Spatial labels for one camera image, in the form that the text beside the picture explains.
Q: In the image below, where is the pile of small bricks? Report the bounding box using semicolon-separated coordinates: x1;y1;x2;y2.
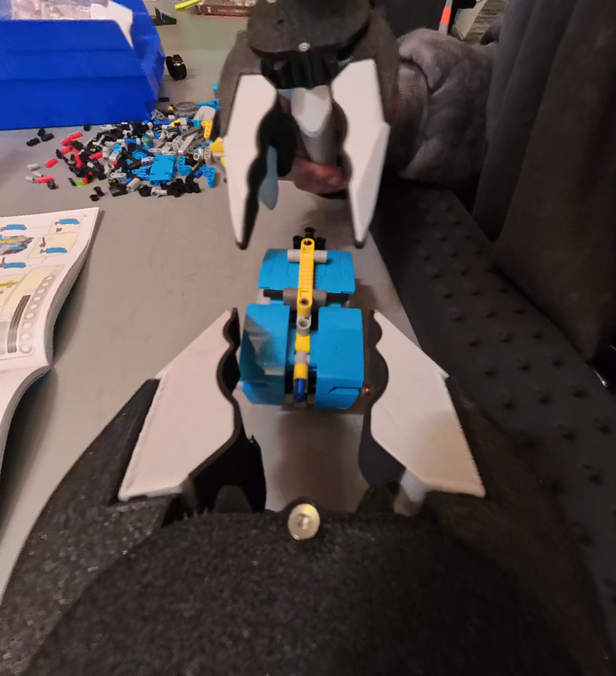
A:
25;98;229;202

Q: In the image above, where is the blue toy brick car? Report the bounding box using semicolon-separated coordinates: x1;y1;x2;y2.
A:
238;227;373;412

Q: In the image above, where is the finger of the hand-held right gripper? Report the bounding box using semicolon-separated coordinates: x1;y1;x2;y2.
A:
330;58;392;249
223;73;281;250

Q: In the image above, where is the open instruction booklet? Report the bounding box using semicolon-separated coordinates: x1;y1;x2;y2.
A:
0;207;102;608

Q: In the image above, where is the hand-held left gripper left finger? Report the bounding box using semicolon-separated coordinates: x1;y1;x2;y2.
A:
118;309;246;502

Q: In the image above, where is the blue plastic bin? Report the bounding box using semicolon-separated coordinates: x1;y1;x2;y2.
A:
0;0;165;133

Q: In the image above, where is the brown printed box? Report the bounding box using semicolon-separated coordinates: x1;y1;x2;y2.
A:
194;0;253;15

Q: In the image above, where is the person's right forearm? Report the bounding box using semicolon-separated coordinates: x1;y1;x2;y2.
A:
392;27;498;183

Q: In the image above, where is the black perforated panel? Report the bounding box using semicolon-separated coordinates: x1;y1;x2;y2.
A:
371;180;616;676

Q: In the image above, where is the person's right hand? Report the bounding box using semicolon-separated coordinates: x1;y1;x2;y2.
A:
289;160;353;199

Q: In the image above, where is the clear plastic bag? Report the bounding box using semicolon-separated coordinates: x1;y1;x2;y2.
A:
2;0;113;21

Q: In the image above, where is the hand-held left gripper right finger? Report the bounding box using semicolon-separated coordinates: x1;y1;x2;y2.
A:
362;311;486;517

